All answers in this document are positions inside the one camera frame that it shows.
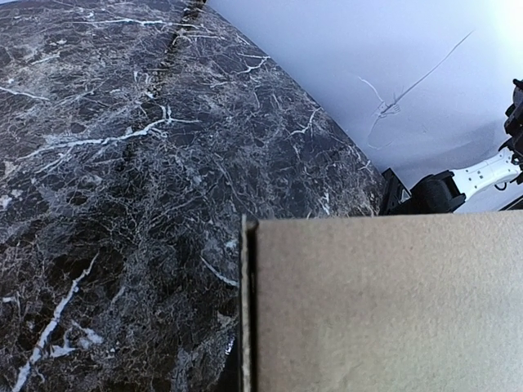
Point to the brown cardboard box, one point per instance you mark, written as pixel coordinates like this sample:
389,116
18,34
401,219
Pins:
392,303

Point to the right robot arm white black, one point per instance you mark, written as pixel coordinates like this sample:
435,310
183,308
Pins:
449,190

